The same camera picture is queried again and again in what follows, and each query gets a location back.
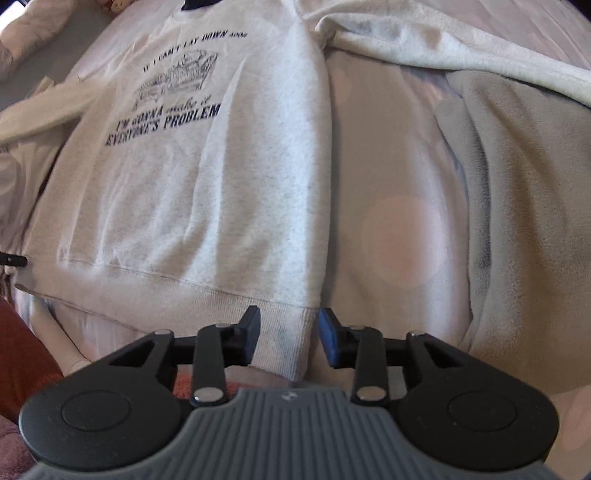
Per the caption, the light grey printed sweatshirt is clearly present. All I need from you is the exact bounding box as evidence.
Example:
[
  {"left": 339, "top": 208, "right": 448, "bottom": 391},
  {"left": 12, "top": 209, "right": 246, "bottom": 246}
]
[{"left": 1, "top": 1, "right": 590, "bottom": 380}]

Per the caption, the cream white garment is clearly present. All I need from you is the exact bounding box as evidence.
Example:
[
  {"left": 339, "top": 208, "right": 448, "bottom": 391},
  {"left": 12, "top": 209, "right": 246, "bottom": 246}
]
[{"left": 1, "top": 127, "right": 67, "bottom": 254}]

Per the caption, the red sleeve of operator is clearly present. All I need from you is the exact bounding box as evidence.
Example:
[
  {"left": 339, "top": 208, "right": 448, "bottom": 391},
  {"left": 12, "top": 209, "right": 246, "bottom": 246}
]
[{"left": 0, "top": 298, "right": 63, "bottom": 423}]

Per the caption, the pink polka dot bedsheet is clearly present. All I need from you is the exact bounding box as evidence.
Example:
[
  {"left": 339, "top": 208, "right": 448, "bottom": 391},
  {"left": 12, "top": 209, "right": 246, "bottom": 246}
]
[{"left": 1, "top": 1, "right": 590, "bottom": 479}]

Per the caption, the pink rolled duvet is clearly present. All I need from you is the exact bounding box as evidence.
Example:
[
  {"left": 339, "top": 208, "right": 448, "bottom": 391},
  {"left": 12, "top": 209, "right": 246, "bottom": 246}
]
[{"left": 1, "top": 0, "right": 91, "bottom": 83}]

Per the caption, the beige fleece garment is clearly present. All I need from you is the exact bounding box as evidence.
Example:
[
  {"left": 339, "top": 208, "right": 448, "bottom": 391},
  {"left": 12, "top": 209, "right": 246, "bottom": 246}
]
[{"left": 435, "top": 71, "right": 590, "bottom": 394}]

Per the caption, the dark navy garment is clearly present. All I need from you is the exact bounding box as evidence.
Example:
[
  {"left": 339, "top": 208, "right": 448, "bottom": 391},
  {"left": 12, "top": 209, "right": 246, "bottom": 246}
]
[{"left": 182, "top": 0, "right": 219, "bottom": 11}]

